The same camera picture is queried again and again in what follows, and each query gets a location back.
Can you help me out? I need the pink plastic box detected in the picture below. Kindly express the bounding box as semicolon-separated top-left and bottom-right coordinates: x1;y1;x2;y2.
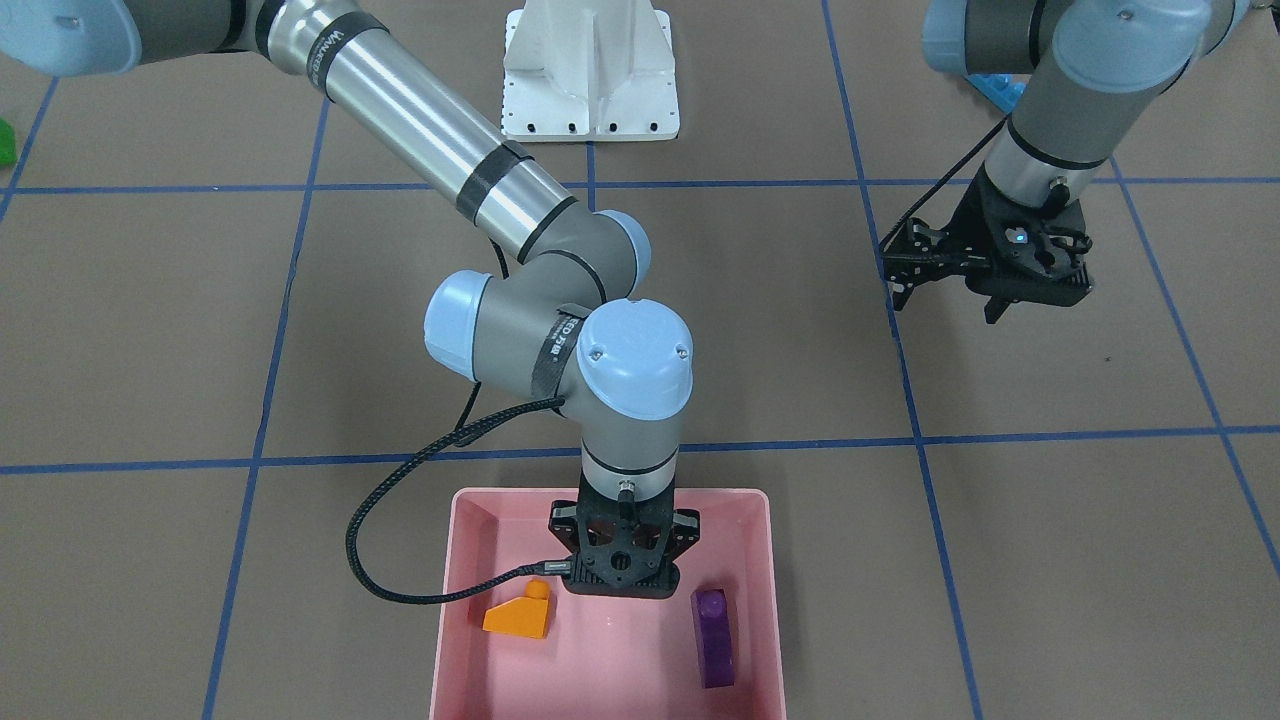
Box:
429;489;787;719

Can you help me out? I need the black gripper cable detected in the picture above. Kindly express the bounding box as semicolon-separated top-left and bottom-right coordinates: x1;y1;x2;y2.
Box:
346;240;573;606

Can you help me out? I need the long blue block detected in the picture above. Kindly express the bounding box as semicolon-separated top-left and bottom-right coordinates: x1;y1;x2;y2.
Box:
965;73;1027;114

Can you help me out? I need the green block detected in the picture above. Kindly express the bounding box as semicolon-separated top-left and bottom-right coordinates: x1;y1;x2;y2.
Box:
0;118;18;168

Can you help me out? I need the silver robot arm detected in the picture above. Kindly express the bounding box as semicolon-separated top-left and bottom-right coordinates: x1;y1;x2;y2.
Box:
908;1;1248;324
3;1;700;605

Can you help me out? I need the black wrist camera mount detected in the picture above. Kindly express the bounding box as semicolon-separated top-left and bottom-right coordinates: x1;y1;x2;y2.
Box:
879;218;983;311

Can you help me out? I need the purple block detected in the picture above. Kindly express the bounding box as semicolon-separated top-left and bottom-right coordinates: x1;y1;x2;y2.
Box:
691;588;737;689

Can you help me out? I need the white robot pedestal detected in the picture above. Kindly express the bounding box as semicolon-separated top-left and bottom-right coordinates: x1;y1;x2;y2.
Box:
500;1;681;143

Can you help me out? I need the orange block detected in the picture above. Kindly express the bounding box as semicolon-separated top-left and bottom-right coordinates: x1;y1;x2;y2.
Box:
481;579;552;641

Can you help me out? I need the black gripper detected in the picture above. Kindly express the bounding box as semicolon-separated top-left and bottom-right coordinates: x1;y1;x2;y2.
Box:
548;479;701;600
945;170;1094;325

